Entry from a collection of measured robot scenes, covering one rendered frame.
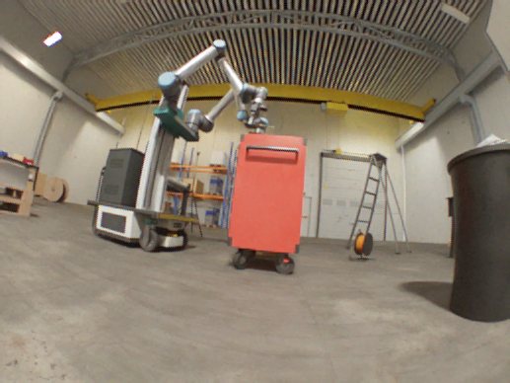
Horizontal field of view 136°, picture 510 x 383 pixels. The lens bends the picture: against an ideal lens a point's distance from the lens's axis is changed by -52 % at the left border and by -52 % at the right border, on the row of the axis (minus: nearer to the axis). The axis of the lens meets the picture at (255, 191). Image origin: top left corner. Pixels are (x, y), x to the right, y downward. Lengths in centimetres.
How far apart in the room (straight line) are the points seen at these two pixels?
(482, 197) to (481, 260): 22
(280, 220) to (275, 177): 29
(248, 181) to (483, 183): 130
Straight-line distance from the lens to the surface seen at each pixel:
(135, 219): 177
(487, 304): 95
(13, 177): 288
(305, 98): 978
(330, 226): 1198
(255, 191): 142
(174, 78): 186
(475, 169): 93
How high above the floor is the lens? 31
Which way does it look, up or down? 9 degrees up
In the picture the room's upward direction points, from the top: 6 degrees clockwise
